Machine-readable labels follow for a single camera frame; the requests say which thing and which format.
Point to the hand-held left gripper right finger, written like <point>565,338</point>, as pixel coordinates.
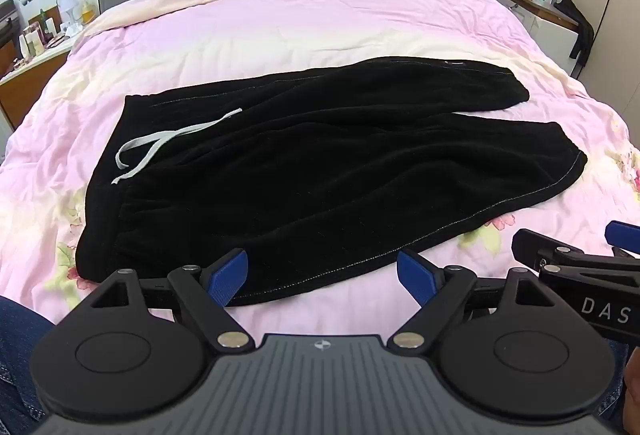
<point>416,276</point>

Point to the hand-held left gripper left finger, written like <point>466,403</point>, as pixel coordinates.
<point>229,276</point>

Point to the pink floral blanket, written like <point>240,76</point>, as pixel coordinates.
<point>250,40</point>

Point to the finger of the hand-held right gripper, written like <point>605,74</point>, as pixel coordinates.
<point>531,244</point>
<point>625,234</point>

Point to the wooden nightstand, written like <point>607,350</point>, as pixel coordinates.
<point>547,22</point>

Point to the wooden dresser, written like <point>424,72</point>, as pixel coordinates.
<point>22,75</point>

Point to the cosmetic bottles group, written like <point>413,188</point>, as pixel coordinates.
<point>34,42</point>

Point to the person's right forearm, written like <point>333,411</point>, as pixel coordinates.
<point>633,400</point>

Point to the black pants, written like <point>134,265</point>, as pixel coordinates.
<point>320,165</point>

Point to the yellow round object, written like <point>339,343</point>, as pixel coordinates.
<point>88,11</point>

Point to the white table lamp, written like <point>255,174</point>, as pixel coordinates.
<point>71,15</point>

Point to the person's leg in jeans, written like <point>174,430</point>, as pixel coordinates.
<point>20,365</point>

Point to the black hanging garment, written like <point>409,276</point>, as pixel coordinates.
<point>580,30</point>

